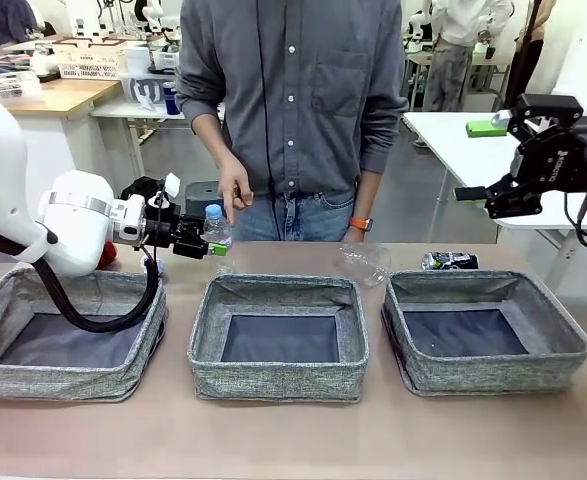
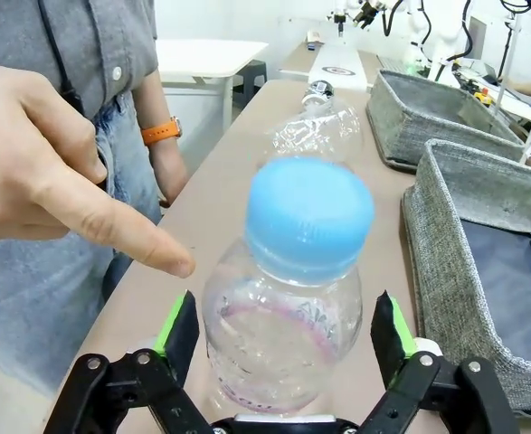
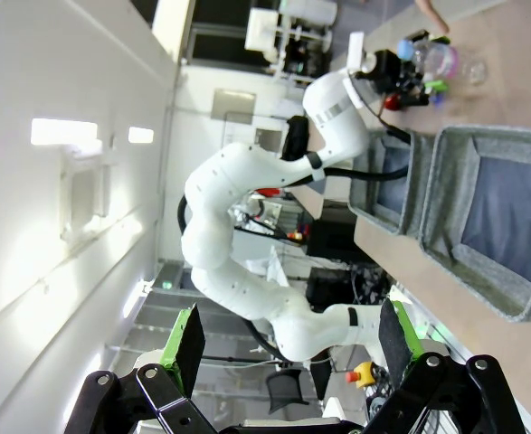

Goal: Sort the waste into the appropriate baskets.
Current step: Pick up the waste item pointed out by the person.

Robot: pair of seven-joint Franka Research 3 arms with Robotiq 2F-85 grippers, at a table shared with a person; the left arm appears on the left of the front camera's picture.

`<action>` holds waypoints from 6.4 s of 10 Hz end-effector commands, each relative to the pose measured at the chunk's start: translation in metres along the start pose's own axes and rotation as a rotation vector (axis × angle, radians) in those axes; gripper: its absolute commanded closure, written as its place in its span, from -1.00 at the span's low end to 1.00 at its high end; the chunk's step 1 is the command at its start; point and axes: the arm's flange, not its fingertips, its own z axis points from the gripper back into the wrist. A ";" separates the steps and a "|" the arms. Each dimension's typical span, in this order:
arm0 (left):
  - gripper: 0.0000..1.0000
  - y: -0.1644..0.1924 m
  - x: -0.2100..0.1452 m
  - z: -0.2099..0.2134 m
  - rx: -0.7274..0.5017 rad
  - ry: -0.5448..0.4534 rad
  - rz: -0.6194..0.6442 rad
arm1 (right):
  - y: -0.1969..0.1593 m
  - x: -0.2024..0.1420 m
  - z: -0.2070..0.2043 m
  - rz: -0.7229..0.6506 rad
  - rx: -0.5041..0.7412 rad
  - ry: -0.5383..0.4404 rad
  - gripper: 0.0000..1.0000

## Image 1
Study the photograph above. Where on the crushed red can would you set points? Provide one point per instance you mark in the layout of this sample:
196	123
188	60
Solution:
108	256

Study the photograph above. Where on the small white labelled box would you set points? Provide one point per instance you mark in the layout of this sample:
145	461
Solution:
13	85

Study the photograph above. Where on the clear printed storage box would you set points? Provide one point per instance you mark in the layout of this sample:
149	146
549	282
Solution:
143	90

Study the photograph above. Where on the person's left forearm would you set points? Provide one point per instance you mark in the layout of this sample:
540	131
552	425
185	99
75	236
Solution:
368	195

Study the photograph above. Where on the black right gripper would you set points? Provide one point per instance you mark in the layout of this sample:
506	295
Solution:
573	160

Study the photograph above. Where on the person's right forearm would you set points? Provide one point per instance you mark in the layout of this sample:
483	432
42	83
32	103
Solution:
213	140

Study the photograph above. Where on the white slotted crate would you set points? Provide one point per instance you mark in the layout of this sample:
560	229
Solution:
90	60

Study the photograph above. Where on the white plastic tub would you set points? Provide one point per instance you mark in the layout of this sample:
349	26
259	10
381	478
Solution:
136	60

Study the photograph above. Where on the bystander in black trousers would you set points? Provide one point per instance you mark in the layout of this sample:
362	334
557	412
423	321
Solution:
525	55

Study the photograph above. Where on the orange wrist watch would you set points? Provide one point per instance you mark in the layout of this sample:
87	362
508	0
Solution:
362	223

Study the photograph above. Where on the grey plastic stool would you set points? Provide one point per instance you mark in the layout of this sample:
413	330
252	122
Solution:
203	197

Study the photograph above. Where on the blue drink can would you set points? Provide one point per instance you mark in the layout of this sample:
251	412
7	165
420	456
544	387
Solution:
171	100

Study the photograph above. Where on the person in grey shirt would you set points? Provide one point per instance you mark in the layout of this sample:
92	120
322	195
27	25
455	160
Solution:
293	100

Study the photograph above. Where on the crushed black can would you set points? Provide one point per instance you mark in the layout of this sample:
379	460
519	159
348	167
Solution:
453	261

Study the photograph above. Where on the small white mesh basket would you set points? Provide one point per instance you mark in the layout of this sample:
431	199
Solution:
165	59

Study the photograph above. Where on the grey fabric basket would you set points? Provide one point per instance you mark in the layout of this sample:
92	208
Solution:
273	380
48	372
498	372

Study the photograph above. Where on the white background table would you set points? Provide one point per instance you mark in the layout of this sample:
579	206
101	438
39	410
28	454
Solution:
123	112

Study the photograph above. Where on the white background desk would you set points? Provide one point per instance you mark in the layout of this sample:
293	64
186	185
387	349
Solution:
418	57

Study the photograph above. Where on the bystander in white shirt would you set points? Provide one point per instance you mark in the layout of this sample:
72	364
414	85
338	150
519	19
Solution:
460	30

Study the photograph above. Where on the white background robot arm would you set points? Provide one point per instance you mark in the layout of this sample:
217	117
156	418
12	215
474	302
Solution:
153	12

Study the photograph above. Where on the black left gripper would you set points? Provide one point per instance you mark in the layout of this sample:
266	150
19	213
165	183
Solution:
165	230

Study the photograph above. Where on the clear bottle with blue cap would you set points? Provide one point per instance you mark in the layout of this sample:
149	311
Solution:
217	230

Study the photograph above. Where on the clear plastic cup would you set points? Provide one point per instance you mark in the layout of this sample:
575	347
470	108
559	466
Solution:
368	265

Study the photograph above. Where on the person's left hand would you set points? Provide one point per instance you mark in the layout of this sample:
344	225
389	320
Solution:
353	237

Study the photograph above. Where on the bystander in blue top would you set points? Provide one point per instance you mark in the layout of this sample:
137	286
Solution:
0	22

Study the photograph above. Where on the black backpack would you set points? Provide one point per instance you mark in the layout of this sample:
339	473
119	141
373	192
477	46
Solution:
138	187

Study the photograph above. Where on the person's right hand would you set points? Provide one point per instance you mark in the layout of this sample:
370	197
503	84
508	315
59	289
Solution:
233	180

